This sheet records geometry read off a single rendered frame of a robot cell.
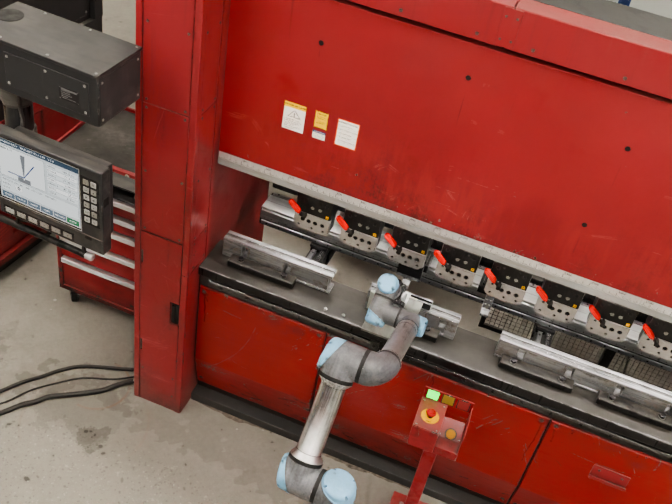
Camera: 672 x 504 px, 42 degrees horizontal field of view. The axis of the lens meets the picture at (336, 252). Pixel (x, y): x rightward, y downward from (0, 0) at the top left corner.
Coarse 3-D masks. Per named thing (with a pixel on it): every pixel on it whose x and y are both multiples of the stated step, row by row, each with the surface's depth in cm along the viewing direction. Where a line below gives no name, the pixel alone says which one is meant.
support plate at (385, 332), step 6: (408, 300) 350; (414, 300) 351; (408, 306) 348; (414, 306) 348; (420, 306) 349; (414, 312) 345; (366, 324) 336; (366, 330) 334; (372, 330) 334; (378, 330) 335; (384, 330) 335; (390, 330) 336; (378, 336) 333; (384, 336) 333
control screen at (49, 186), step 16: (0, 144) 297; (16, 144) 294; (0, 160) 302; (16, 160) 298; (32, 160) 295; (48, 160) 292; (0, 176) 306; (16, 176) 303; (32, 176) 299; (48, 176) 296; (64, 176) 293; (16, 192) 308; (32, 192) 304; (48, 192) 301; (64, 192) 297; (48, 208) 305; (64, 208) 302; (80, 224) 303
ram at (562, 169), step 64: (256, 0) 296; (320, 0) 288; (256, 64) 311; (320, 64) 302; (384, 64) 293; (448, 64) 285; (512, 64) 277; (256, 128) 327; (320, 128) 317; (384, 128) 308; (448, 128) 298; (512, 128) 290; (576, 128) 282; (640, 128) 274; (384, 192) 323; (448, 192) 313; (512, 192) 304; (576, 192) 295; (640, 192) 287; (576, 256) 310; (640, 256) 301
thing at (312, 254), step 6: (312, 246) 387; (318, 246) 387; (312, 252) 387; (318, 252) 389; (324, 252) 390; (330, 252) 401; (312, 258) 386; (318, 258) 383; (324, 258) 388; (330, 258) 402; (324, 264) 397
